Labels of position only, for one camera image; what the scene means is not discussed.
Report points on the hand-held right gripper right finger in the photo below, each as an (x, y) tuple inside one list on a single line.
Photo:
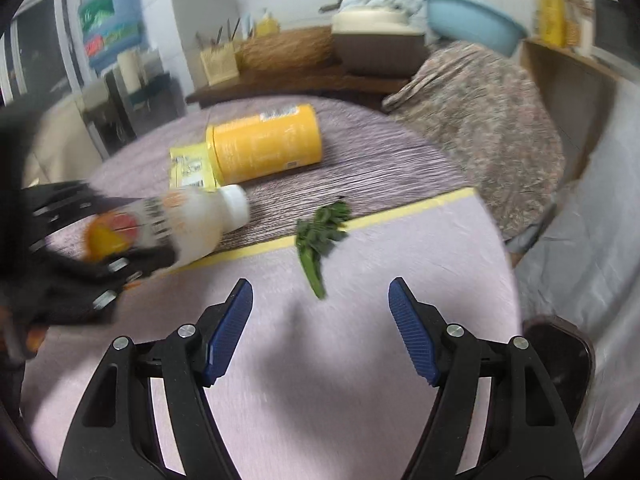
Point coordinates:
[(415, 330)]

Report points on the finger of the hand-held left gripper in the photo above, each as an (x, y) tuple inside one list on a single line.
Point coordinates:
[(70, 200), (115, 267)]

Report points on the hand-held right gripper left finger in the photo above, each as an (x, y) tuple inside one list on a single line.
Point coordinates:
[(227, 330)]

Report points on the white drink bottle orange label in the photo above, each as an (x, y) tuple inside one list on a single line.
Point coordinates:
[(200, 220)]

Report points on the beige cloth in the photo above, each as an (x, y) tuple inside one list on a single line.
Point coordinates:
[(65, 140)]

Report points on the water dispenser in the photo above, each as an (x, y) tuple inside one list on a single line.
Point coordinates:
[(145, 105)]

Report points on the yellow snack packet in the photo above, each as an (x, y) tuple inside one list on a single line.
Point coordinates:
[(187, 167)]

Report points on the yellow tape strip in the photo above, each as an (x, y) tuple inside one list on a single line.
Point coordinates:
[(400, 208)]

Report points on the green vegetable leaf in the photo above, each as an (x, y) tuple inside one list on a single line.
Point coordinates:
[(312, 240)]

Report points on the cream paper cup stack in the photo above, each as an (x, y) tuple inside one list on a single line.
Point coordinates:
[(128, 70)]

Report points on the dark round stool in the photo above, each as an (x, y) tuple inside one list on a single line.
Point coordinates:
[(557, 360)]

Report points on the window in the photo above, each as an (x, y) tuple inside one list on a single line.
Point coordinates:
[(35, 45)]

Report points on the blue water jug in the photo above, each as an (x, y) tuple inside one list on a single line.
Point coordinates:
[(107, 25)]

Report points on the yellow plastic canister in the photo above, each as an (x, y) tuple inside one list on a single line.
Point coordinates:
[(265, 145)]

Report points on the white plastic cloth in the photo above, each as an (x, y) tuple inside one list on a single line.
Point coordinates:
[(590, 240)]

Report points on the beige chopstick holder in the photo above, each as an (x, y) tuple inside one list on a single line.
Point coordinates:
[(220, 65)]

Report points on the floral covered chair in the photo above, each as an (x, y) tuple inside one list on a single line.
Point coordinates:
[(480, 130)]

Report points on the bunch of dark chopsticks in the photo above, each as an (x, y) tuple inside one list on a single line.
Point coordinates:
[(220, 35)]

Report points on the wooden wash counter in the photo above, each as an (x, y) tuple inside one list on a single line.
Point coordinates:
[(300, 85)]

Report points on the yellow soap pump bottle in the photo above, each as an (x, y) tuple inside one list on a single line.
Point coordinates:
[(266, 25)]

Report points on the wooden side shelf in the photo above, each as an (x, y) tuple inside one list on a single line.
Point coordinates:
[(565, 90)]

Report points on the brown bin cream lid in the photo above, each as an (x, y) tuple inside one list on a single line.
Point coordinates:
[(380, 47)]

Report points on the light blue plastic basin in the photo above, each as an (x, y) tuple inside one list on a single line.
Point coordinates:
[(470, 17)]

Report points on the bronze faucet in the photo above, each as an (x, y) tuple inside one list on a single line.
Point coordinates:
[(334, 2)]

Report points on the glass jar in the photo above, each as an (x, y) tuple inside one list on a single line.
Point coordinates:
[(577, 25)]

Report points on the tall yellow box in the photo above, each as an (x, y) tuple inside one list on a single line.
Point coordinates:
[(551, 5)]

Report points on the white microwave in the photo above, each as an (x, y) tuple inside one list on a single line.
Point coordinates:
[(607, 27)]

